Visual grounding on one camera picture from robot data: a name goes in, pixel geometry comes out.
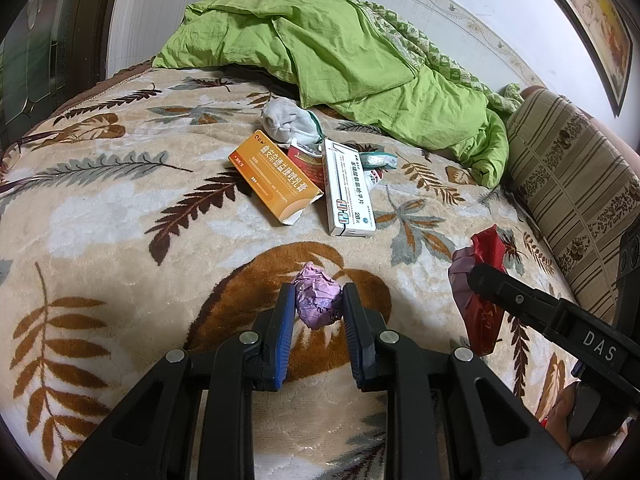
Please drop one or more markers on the purple paper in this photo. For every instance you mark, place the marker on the purple paper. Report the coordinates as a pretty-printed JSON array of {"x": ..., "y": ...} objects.
[{"x": 317, "y": 295}]

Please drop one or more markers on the framed wall picture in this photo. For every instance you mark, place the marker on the framed wall picture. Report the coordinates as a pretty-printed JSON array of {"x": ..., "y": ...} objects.
[{"x": 600, "y": 20}]

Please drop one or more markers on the white medicine box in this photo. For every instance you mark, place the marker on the white medicine box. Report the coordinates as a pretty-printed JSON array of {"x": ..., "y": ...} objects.
[{"x": 347, "y": 190}]

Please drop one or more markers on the orange medicine box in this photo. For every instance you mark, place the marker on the orange medicine box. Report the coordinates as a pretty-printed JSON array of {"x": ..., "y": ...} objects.
[{"x": 272, "y": 175}]

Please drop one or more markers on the green quilt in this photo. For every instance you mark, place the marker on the green quilt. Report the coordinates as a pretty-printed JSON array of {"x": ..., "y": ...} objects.
[{"x": 325, "y": 50}]

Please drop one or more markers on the person's right hand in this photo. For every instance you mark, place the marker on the person's right hand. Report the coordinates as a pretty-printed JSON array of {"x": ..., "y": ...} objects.
[{"x": 600, "y": 460}]

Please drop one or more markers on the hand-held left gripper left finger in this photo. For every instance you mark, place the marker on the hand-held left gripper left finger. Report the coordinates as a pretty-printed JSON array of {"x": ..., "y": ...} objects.
[{"x": 280, "y": 340}]

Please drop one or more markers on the striped pillow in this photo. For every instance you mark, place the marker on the striped pillow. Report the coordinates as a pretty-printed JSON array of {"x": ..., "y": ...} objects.
[{"x": 575, "y": 170}]

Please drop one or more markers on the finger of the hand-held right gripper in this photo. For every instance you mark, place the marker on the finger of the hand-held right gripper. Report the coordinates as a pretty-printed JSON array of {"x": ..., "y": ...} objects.
[{"x": 530, "y": 307}]

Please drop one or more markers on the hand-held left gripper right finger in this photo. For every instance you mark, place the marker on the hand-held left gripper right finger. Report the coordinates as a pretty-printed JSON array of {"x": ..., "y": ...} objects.
[{"x": 356, "y": 345}]

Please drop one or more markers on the dark red small box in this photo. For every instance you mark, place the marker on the dark red small box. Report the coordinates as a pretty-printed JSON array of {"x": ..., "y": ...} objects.
[{"x": 307, "y": 165}]

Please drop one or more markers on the white knit glove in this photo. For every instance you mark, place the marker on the white knit glove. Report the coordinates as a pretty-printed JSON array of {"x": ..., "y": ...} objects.
[{"x": 287, "y": 120}]

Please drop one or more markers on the teal tissue packet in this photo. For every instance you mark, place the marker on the teal tissue packet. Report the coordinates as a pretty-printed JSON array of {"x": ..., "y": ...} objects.
[{"x": 380, "y": 160}]

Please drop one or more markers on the wooden door with glass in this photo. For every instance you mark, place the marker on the wooden door with glass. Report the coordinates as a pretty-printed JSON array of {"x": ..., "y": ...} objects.
[{"x": 30, "y": 60}]

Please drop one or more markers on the small red white wrapper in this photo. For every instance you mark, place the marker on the small red white wrapper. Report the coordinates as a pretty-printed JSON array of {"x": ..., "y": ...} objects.
[{"x": 376, "y": 180}]

